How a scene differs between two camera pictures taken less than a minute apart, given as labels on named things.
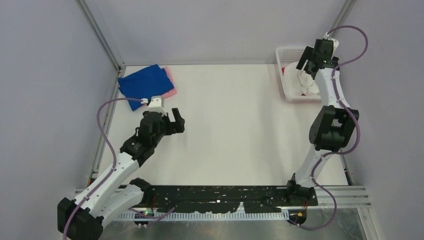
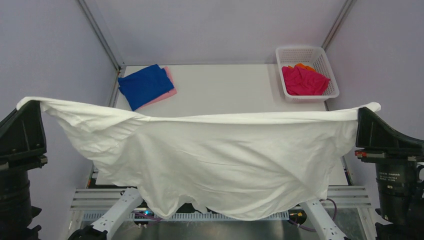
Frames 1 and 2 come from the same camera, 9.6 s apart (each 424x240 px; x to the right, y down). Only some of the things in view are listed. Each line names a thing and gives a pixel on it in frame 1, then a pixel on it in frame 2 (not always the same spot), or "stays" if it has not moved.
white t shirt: (298, 82) to (231, 166)
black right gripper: (306, 55) to (372, 133)
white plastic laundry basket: (298, 85) stays
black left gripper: (175, 127) to (22, 134)
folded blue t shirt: (145, 83) stays
